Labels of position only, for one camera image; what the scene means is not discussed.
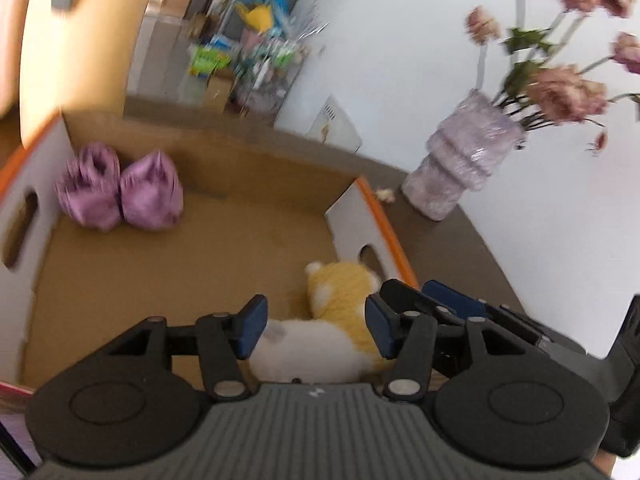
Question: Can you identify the bunch of dried pink roses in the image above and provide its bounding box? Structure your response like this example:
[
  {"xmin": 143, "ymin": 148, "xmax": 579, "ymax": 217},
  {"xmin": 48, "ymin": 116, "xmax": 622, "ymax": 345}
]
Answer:
[{"xmin": 464, "ymin": 0, "xmax": 640, "ymax": 157}]

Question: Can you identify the yellow bag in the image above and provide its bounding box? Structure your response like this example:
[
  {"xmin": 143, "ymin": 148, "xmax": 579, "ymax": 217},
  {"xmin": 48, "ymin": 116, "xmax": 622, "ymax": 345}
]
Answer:
[{"xmin": 234, "ymin": 1, "xmax": 277, "ymax": 32}]

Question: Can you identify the cluttered wire rack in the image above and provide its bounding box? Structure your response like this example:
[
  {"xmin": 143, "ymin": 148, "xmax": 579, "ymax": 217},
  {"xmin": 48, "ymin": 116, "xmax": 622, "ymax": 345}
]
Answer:
[{"xmin": 186, "ymin": 0, "xmax": 328, "ymax": 122}]

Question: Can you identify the white box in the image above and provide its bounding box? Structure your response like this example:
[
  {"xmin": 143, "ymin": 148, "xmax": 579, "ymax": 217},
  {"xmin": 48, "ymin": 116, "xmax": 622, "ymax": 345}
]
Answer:
[{"xmin": 306, "ymin": 95, "xmax": 364, "ymax": 154}]

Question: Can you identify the person's right forearm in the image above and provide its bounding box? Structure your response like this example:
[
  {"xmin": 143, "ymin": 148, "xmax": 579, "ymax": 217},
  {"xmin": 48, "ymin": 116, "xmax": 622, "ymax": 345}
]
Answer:
[{"xmin": 594, "ymin": 449, "xmax": 617, "ymax": 480}]

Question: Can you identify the red printed cardboard box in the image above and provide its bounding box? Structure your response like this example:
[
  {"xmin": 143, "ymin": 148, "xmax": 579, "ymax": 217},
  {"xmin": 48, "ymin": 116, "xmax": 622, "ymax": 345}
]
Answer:
[{"xmin": 0, "ymin": 109, "xmax": 419, "ymax": 397}]

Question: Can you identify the pink suitcase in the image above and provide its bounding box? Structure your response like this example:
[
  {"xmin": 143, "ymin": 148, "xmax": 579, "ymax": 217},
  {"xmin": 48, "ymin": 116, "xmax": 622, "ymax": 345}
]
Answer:
[{"xmin": 0, "ymin": 0, "xmax": 43, "ymax": 118}]

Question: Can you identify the black cable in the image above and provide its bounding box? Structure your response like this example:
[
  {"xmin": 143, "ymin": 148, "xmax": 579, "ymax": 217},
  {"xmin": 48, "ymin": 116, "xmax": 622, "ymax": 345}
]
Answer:
[{"xmin": 0, "ymin": 417, "xmax": 37, "ymax": 478}]

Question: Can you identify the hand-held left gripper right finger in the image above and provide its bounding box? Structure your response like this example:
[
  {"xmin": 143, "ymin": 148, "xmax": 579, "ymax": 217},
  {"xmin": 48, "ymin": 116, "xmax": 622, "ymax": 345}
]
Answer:
[{"xmin": 364, "ymin": 294, "xmax": 557, "ymax": 404}]

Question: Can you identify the lilac ribbed vase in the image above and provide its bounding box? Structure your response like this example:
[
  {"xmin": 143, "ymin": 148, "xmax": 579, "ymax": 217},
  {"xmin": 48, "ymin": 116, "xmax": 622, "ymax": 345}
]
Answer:
[{"xmin": 400, "ymin": 88, "xmax": 527, "ymax": 222}]

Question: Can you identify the yellow and white plush toy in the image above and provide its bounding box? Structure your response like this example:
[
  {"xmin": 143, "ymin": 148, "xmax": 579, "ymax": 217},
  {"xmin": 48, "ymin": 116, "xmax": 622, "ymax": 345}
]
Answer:
[{"xmin": 248, "ymin": 259, "xmax": 397, "ymax": 384}]

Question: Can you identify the yellow thermos jug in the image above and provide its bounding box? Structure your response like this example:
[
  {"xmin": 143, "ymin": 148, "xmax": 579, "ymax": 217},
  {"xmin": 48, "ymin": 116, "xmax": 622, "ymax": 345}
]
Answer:
[{"xmin": 19, "ymin": 0, "xmax": 152, "ymax": 147}]

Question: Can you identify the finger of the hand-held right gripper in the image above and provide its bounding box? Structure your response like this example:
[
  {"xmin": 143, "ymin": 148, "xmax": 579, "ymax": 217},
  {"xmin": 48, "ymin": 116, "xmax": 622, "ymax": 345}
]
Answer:
[
  {"xmin": 379, "ymin": 279, "xmax": 469, "ymax": 331},
  {"xmin": 421, "ymin": 279, "xmax": 545, "ymax": 350}
]

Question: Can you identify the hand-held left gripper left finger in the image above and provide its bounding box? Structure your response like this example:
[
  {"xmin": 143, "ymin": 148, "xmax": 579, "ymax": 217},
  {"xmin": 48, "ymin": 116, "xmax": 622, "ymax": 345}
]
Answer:
[{"xmin": 106, "ymin": 294, "xmax": 269, "ymax": 402}]

